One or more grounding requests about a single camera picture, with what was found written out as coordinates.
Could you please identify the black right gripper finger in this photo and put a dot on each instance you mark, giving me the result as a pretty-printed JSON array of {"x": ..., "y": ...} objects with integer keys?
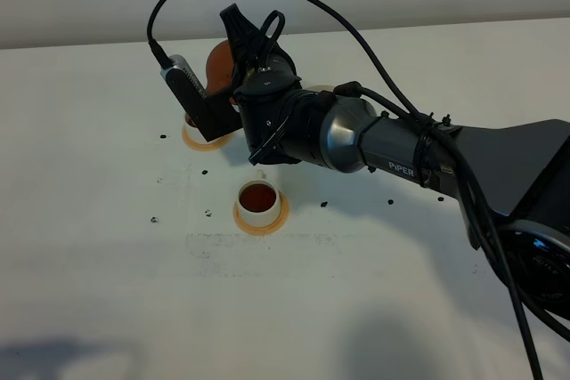
[{"x": 244, "y": 39}]

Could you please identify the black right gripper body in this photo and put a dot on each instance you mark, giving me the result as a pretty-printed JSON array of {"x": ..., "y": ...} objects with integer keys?
[{"x": 281, "y": 120}]

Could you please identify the brown clay teapot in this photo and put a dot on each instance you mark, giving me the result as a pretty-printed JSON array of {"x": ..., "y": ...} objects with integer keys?
[{"x": 219, "y": 69}]

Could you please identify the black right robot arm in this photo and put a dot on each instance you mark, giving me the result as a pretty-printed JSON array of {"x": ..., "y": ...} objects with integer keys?
[{"x": 512, "y": 183}]

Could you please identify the beige round teapot saucer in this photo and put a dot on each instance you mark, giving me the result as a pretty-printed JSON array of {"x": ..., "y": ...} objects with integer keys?
[{"x": 320, "y": 88}]

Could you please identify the orange coaster far left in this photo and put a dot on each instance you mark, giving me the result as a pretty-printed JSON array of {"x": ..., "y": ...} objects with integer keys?
[{"x": 215, "y": 144}]

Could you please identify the orange coaster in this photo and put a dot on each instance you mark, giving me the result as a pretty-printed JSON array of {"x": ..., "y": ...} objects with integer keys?
[
  {"x": 266, "y": 230},
  {"x": 215, "y": 144}
]

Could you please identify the orange coaster near centre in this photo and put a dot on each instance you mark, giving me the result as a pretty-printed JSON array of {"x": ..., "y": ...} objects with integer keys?
[{"x": 266, "y": 230}]

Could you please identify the white teacup near centre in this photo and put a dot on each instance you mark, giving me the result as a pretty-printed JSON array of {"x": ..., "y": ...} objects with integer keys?
[{"x": 258, "y": 202}]

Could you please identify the white teacup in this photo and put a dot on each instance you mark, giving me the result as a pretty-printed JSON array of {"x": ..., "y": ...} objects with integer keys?
[
  {"x": 193, "y": 132},
  {"x": 258, "y": 202}
]

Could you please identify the white teacup far left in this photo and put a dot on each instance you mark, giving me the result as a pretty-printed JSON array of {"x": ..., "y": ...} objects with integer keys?
[{"x": 193, "y": 132}]

